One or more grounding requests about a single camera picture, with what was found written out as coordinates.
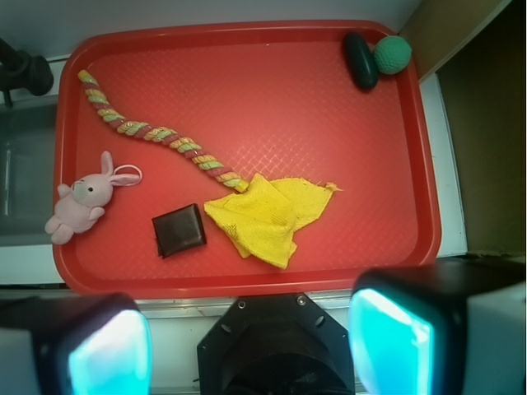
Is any pink plush bunny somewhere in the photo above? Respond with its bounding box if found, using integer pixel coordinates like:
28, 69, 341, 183
44, 151, 143, 245

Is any red plastic tray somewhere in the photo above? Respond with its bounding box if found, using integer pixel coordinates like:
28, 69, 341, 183
54, 21, 441, 299

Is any black octagonal mount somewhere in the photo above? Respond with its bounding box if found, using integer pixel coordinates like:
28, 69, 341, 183
197, 294, 356, 394

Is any green textured ball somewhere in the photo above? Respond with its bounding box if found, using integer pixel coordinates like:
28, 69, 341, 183
373, 35, 413, 75

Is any black clamp knob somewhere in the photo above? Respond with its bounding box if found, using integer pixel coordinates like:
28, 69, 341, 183
1, 39, 54, 108

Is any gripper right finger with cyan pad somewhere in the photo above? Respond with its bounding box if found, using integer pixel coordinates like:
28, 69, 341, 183
348, 263, 526, 394

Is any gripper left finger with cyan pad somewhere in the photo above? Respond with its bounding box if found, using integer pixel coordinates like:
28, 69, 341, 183
1, 293, 152, 394

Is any multicolored twisted rope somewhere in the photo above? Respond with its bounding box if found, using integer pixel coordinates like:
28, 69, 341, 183
77, 69, 250, 194

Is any dark brown square wallet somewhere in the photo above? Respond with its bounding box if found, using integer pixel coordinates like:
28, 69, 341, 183
152, 203, 207, 258

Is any yellow knitted cloth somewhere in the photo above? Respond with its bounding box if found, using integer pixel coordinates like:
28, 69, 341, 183
204, 174, 341, 269

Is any dark green oval object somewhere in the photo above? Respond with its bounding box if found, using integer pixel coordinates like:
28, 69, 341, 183
343, 32, 379, 91

